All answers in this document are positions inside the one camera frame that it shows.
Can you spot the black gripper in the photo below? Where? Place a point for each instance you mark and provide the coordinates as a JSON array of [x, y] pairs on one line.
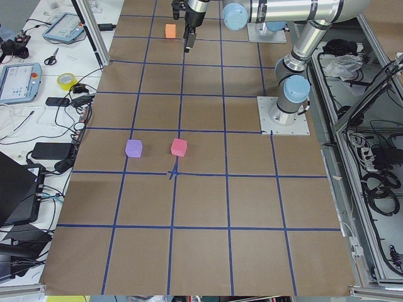
[[193, 19]]

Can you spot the orange foam cube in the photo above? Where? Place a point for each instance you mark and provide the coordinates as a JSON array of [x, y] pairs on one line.
[[170, 31]]

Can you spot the pink foam cube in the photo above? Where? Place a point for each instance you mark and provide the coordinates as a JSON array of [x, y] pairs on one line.
[[179, 147]]

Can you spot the upper blue teach pendant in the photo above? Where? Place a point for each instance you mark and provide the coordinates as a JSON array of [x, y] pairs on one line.
[[67, 28]]

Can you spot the blue teach pendant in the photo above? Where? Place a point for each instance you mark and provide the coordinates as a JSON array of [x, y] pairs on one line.
[[20, 83], [67, 28]]

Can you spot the purple foam cube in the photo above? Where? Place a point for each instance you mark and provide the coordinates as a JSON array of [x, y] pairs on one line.
[[134, 148]]

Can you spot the yellow tape roll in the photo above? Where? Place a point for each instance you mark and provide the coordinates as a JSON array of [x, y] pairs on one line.
[[66, 81]]

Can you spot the black power strip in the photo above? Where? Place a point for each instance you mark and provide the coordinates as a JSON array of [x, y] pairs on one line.
[[85, 114]]

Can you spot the brown paper table mat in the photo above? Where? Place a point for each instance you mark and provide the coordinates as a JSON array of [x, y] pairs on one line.
[[241, 213]]

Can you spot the crumpled white cloth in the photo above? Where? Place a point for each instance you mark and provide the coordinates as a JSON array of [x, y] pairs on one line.
[[345, 67]]

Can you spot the lower blue teach pendant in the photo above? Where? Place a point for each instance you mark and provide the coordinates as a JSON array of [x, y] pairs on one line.
[[20, 83]]

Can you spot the black power adapter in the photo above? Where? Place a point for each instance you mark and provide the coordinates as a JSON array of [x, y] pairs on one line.
[[51, 150]]

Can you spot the black laptop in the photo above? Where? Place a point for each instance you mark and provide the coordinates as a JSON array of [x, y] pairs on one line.
[[20, 189]]

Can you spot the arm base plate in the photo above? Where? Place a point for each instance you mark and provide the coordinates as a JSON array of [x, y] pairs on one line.
[[269, 32], [275, 122]]

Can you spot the black handled scissors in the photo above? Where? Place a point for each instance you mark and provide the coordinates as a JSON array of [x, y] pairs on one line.
[[51, 60]]

